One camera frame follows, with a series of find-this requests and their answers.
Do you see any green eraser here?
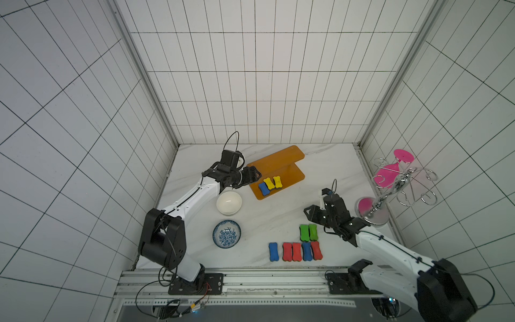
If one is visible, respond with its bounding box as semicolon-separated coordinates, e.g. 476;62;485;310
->
308;224;319;242
299;224;311;242

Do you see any blue eraser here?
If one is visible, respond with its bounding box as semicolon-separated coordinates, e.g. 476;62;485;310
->
302;242;313;262
269;242;280;262
258;182;270;197

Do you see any yellow eraser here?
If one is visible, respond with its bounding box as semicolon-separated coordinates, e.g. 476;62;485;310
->
273;176;283;189
264;178;276;191

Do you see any orange wooden two-tier shelf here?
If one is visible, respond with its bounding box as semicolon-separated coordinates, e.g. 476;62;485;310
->
248;145;305;201

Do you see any red eraser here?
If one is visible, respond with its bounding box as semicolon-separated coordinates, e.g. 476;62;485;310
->
292;242;303;262
310;241;323;260
282;242;293;262

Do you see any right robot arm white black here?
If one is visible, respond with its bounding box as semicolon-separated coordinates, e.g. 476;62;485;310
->
304;193;480;321

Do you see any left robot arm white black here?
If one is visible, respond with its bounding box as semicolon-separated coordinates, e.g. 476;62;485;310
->
138;149;262;283

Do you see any white bowl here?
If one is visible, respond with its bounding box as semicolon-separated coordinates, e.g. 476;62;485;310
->
216;191;243;216

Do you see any blue patterned bowl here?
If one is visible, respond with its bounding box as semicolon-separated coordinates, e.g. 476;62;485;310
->
212;220;241;249

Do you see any right electronics board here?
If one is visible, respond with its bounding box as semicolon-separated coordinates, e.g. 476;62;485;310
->
371;297;400;319

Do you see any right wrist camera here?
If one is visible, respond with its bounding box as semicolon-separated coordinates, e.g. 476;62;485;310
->
320;188;335;209

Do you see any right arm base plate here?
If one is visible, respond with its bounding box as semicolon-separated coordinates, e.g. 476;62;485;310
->
325;270;380;295

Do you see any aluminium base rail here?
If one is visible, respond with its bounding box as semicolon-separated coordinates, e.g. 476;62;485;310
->
114;266;395;307

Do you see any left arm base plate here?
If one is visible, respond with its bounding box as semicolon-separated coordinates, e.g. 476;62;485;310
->
168;273;224;296

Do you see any left electronics board with wires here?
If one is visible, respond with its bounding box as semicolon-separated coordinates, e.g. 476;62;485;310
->
152;300;205;320

